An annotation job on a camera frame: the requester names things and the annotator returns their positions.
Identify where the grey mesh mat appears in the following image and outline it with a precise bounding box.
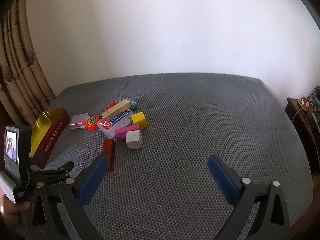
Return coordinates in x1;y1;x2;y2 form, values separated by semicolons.
30;72;314;240

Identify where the white wooden cube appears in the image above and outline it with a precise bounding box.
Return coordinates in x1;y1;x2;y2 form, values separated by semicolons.
125;130;143;150

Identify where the pink wooden block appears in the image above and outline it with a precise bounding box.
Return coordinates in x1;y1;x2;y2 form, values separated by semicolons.
114;124;140;140

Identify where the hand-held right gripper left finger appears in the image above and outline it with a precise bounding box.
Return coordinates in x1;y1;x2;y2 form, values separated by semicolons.
25;154;108;240

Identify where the red wooden block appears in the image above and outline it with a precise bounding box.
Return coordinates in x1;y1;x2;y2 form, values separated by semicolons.
102;138;116;173
101;102;117;117

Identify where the beige patterned curtain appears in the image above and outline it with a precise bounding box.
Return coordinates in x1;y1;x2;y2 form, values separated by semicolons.
0;0;57;130

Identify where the dark wooden nightstand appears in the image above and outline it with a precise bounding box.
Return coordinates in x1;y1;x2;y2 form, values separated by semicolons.
285;97;320;174

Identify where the orange round tape measure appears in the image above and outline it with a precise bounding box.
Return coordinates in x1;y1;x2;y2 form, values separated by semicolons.
86;114;102;130

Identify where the yellow wooden cube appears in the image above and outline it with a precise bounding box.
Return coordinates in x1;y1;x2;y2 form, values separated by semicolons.
131;111;147;130

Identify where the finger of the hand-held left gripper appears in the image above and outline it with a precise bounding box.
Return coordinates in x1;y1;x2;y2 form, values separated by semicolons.
29;154;45;167
29;161;75;188

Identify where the person's left hand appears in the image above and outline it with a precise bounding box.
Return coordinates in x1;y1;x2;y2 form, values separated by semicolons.
0;194;32;222

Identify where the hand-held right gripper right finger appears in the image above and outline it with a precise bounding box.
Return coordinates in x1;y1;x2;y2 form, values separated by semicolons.
207;154;292;240

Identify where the clear box with pink contents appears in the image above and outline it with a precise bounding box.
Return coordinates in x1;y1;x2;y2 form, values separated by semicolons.
69;113;90;130

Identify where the red floral pouch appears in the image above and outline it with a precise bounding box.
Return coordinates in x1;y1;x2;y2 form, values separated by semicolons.
297;96;320;112

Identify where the red and gold tin box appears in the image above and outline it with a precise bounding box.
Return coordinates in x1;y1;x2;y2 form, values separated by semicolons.
29;107;71;170

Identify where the tan wooden block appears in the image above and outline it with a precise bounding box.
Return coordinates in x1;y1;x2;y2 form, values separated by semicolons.
101;99;131;122

